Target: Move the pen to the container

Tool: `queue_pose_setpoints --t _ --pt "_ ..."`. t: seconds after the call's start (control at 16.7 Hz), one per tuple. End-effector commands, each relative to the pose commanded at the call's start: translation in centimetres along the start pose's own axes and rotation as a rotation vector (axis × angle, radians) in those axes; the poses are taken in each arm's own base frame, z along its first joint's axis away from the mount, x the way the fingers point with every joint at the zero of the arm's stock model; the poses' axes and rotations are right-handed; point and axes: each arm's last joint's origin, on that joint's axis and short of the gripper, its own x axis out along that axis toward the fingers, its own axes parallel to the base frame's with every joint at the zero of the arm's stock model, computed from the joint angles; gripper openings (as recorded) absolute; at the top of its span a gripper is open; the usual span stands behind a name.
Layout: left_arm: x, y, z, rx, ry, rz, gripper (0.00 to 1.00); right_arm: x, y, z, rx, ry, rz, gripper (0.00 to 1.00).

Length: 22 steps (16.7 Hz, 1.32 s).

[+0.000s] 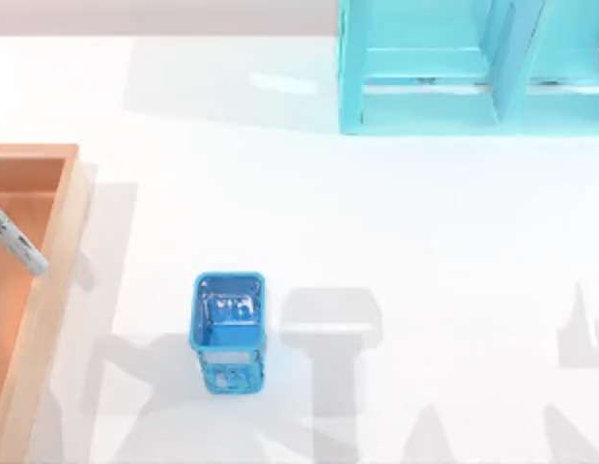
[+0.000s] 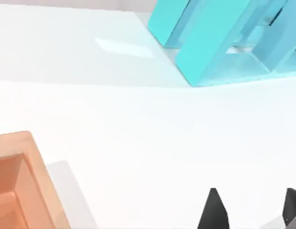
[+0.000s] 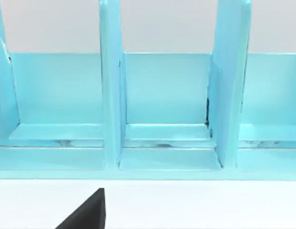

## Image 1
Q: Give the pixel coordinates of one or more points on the salmon-coloured shallow box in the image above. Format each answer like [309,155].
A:
[53,270]

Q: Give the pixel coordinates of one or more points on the blue mesh pen holder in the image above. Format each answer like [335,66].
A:
[228,333]

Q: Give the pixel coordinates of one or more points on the light blue rack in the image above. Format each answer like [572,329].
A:
[425,67]

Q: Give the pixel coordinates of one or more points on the grey marker pen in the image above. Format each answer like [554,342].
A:
[19,246]

